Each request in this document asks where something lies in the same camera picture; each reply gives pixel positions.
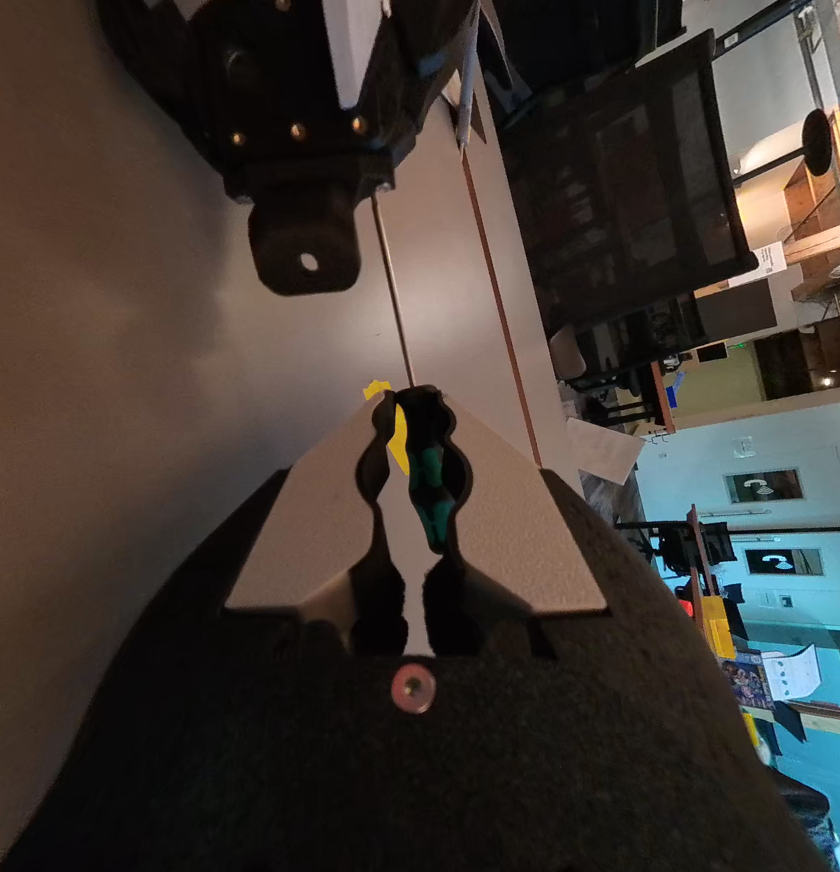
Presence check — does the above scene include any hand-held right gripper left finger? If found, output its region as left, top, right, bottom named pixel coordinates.
left=225, top=388, right=410, bottom=656

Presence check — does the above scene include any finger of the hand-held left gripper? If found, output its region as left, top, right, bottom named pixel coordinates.
left=337, top=0, right=393, bottom=111

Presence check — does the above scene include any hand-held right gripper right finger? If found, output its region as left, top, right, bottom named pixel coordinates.
left=420, top=387, right=609, bottom=658

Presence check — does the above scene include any green black screwdriver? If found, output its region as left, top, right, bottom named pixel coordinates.
left=371, top=194, right=462, bottom=554

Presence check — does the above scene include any black plastic spring clamp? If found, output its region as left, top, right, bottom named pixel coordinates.
left=96, top=0, right=489, bottom=297

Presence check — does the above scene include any white paper sheet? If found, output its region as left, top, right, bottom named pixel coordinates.
left=565, top=417, right=647, bottom=486

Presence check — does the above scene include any yellow tape piece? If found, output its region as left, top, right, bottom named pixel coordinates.
left=362, top=379, right=414, bottom=476

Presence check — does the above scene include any yellow plastic bin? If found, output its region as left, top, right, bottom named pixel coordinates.
left=701, top=595, right=737, bottom=660

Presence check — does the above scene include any colourful picture box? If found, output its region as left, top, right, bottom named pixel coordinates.
left=723, top=650, right=776, bottom=711

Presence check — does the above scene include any black mesh office chair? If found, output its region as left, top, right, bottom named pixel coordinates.
left=502, top=30, right=761, bottom=338

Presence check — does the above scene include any white paper sign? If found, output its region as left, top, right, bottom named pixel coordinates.
left=760, top=644, right=823, bottom=704

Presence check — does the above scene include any wooden shelving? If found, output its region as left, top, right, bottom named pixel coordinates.
left=781, top=102, right=840, bottom=301

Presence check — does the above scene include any black round ceiling lamp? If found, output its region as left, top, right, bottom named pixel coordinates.
left=733, top=108, right=835, bottom=188

